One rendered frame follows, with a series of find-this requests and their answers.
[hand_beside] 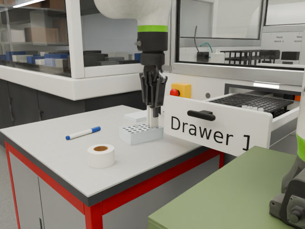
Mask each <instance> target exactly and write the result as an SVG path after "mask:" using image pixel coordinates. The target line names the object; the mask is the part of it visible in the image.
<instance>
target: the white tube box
mask: <svg viewBox="0 0 305 229"><path fill-rule="evenodd" d="M118 129H119V138H120V139H122V140H123V141H125V142H126V143H128V144H129V145H134V144H139V143H144V142H148V141H152V140H156V139H161V138H163V127H161V126H158V127H155V128H154V129H151V128H150V126H149V127H147V123H146V122H144V123H139V128H137V129H136V128H135V124H132V125H127V126H122V127H119V128H118Z"/></svg>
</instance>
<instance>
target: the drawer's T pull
mask: <svg viewBox="0 0 305 229"><path fill-rule="evenodd" d="M187 115H188V116H191V117H195V118H200V119H205V120H208V121H214V120H215V119H216V117H215V115H213V113H212V112H210V111H206V110H202V111H199V112H198V111H194V110H189V111H187Z"/></svg>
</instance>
